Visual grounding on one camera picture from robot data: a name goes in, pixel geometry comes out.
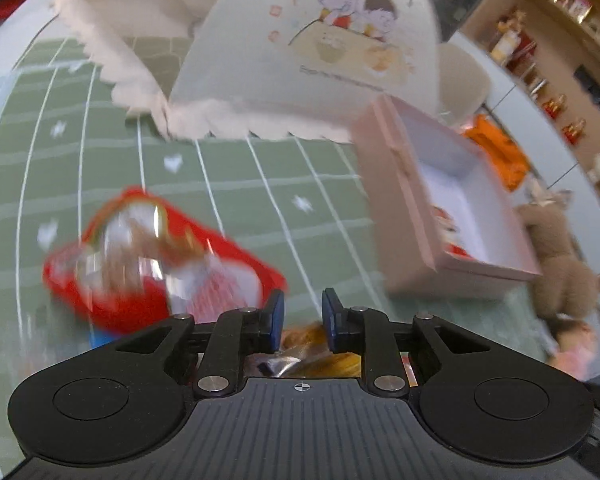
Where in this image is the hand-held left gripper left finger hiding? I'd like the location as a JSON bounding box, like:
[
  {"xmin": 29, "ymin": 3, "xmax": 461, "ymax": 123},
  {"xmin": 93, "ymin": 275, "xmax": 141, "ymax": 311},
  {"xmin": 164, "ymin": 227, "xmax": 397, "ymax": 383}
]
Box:
[{"xmin": 115, "ymin": 289, "xmax": 287, "ymax": 398}]

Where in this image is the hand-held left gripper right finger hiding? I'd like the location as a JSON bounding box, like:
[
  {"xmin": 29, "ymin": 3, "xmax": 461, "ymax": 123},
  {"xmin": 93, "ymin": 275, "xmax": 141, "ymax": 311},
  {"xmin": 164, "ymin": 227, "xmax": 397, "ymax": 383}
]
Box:
[{"xmin": 321, "ymin": 287, "xmax": 486, "ymax": 396}]

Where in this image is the yellow bread snack packet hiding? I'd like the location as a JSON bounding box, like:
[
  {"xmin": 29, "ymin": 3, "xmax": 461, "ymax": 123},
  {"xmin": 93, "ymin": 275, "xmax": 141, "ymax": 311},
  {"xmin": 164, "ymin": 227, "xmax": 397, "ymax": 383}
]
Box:
[{"xmin": 250, "ymin": 324, "xmax": 366, "ymax": 378}]

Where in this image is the pink cardboard box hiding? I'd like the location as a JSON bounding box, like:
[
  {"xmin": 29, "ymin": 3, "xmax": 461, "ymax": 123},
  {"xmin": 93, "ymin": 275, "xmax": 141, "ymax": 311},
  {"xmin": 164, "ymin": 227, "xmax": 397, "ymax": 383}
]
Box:
[{"xmin": 350, "ymin": 95, "xmax": 543, "ymax": 296}]

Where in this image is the large red snack packet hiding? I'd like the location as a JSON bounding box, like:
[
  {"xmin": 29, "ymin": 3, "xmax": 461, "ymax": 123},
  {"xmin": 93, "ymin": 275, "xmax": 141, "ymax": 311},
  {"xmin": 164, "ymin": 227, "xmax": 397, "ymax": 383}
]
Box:
[{"xmin": 42, "ymin": 186, "xmax": 288, "ymax": 337}]

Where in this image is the green checkered tablecloth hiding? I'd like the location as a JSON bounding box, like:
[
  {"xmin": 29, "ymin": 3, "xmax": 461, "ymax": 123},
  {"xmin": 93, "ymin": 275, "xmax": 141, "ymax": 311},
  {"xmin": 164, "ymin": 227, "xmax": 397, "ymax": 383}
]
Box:
[{"xmin": 0, "ymin": 37, "xmax": 548, "ymax": 480}]

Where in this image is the red and white snack packet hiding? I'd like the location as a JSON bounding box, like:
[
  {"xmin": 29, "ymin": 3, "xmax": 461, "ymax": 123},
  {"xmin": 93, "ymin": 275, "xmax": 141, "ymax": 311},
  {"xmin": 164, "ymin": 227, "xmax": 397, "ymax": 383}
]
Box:
[{"xmin": 430, "ymin": 204, "xmax": 473, "ymax": 259}]

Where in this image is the brown teddy bear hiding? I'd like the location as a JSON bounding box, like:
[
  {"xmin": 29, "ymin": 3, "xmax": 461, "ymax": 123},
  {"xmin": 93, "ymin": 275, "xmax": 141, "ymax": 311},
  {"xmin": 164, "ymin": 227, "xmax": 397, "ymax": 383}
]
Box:
[{"xmin": 515, "ymin": 189, "xmax": 600, "ymax": 322}]

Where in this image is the orange snack packet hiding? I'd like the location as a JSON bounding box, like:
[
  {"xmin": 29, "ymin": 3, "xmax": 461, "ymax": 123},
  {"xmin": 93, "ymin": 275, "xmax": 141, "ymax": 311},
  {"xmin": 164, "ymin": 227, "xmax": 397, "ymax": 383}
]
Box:
[{"xmin": 462, "ymin": 114, "xmax": 531, "ymax": 192}]

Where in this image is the pink plush toy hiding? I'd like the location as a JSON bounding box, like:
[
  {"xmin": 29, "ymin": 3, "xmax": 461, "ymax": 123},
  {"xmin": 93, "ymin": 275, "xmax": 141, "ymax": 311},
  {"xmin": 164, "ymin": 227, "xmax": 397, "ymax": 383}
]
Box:
[{"xmin": 544, "ymin": 314, "xmax": 597, "ymax": 377}]

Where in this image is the white cartoon print food cover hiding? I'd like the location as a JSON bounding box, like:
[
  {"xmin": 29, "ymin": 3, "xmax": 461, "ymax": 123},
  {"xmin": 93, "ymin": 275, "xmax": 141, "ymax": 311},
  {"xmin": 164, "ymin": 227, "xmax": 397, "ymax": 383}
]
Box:
[{"xmin": 55, "ymin": 0, "xmax": 443, "ymax": 143}]

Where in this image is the beige chair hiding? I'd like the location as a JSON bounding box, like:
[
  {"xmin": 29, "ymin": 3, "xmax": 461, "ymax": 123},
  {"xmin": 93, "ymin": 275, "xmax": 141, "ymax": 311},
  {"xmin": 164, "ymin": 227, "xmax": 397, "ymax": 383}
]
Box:
[{"xmin": 437, "ymin": 42, "xmax": 493, "ymax": 125}]

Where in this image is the yellow liquor bottle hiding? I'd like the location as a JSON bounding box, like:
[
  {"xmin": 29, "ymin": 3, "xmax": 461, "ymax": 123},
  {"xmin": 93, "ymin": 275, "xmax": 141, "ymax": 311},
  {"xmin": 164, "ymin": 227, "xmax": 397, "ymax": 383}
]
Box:
[{"xmin": 490, "ymin": 12, "xmax": 520, "ymax": 64}]

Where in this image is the red liquor bottle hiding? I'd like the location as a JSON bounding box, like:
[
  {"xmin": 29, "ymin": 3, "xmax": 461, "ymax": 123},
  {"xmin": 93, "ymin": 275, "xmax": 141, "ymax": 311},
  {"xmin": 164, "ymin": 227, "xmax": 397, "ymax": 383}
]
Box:
[{"xmin": 512, "ymin": 30, "xmax": 537, "ymax": 69}]

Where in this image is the wooden wall shelf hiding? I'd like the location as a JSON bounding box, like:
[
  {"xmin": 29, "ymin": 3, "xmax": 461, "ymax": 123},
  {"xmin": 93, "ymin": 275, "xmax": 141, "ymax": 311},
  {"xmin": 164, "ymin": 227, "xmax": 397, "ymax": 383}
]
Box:
[{"xmin": 460, "ymin": 0, "xmax": 600, "ymax": 191}]

